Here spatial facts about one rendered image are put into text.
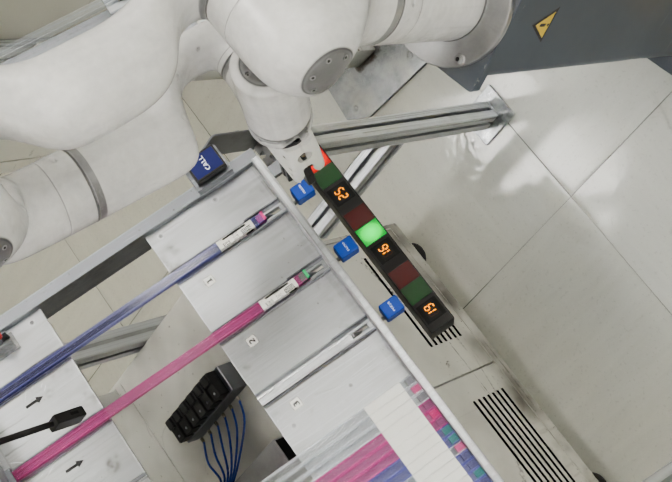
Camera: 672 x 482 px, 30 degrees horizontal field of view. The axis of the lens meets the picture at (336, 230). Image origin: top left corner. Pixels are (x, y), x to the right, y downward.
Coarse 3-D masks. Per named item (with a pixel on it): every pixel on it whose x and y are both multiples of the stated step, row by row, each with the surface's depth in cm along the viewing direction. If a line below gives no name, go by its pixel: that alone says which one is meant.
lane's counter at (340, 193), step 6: (336, 186) 184; (342, 186) 184; (348, 186) 184; (330, 192) 184; (336, 192) 183; (342, 192) 183; (348, 192) 183; (336, 198) 183; (342, 198) 183; (348, 198) 183; (336, 204) 183; (342, 204) 183
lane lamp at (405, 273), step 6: (402, 264) 179; (408, 264) 179; (396, 270) 179; (402, 270) 179; (408, 270) 178; (414, 270) 178; (390, 276) 178; (396, 276) 178; (402, 276) 178; (408, 276) 178; (414, 276) 178; (396, 282) 178; (402, 282) 178; (408, 282) 178
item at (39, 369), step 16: (256, 224) 180; (208, 256) 179; (176, 272) 179; (160, 288) 178; (128, 304) 178; (144, 304) 178; (112, 320) 177; (80, 336) 176; (96, 336) 177; (64, 352) 176; (32, 368) 175; (48, 368) 176; (16, 384) 175; (0, 400) 174
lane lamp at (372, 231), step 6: (372, 222) 181; (378, 222) 181; (360, 228) 181; (366, 228) 181; (372, 228) 181; (378, 228) 181; (360, 234) 181; (366, 234) 181; (372, 234) 181; (378, 234) 181; (384, 234) 181; (366, 240) 180; (372, 240) 180; (366, 246) 180
